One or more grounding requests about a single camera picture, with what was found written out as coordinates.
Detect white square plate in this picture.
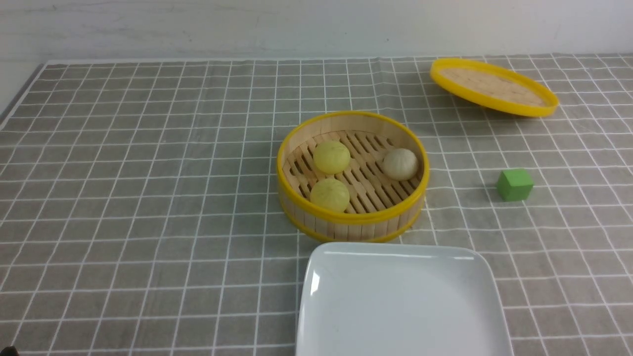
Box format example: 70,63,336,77
295,242,513,356

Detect bamboo steamer basket yellow rim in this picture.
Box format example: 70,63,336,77
276,111,430,242

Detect bamboo steamer lid yellow rim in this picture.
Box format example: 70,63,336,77
430,58,560,117

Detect white steamed bun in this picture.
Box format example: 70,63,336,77
382,148,419,181

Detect grey checked tablecloth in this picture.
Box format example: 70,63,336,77
0,53,633,356

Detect green cube block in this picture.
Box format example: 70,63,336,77
497,169,534,201

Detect yellow steamed bun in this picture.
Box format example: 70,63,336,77
314,140,351,175
310,178,350,213

